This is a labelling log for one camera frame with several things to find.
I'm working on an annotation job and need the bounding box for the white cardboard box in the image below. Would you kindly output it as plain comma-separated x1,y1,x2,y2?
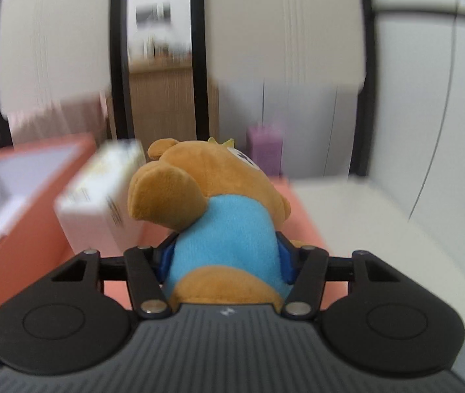
54,139,145,257

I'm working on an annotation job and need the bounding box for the brown plush toy blue shirt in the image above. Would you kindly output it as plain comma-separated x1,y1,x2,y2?
127,139,291,309

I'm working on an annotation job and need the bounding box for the pink purple gift box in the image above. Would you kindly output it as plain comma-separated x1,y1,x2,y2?
246,124,283,177

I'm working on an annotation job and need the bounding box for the salmon pink storage box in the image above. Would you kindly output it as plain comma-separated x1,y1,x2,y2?
0,132,348,332

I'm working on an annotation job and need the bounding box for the wooden drawer cabinet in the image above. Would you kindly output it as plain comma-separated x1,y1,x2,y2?
129,59,196,149

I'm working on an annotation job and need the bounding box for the beige chair right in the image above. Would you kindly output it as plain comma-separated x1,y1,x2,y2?
190,0,377,177

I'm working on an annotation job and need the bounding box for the beige chair near bed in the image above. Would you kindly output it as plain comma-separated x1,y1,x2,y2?
0,0,135,147

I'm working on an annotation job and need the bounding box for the wall power socket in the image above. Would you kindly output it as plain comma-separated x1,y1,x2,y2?
135,3,171,27

